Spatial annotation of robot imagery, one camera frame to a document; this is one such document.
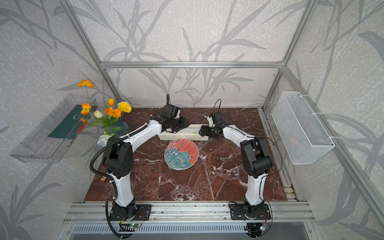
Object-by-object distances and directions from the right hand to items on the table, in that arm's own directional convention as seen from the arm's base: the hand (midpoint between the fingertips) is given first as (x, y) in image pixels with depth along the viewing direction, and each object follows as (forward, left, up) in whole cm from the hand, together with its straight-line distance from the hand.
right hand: (203, 131), depth 96 cm
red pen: (-14, +57, +24) cm, 64 cm away
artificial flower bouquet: (-5, +53, +17) cm, 56 cm away
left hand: (+2, +10, +7) cm, 12 cm away
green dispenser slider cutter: (-1, +6, 0) cm, 6 cm away
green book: (-15, +62, +26) cm, 69 cm away
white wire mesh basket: (-23, -42, +26) cm, 54 cm away
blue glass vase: (-9, +45, +16) cm, 49 cm away
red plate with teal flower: (-13, +15, -7) cm, 21 cm away
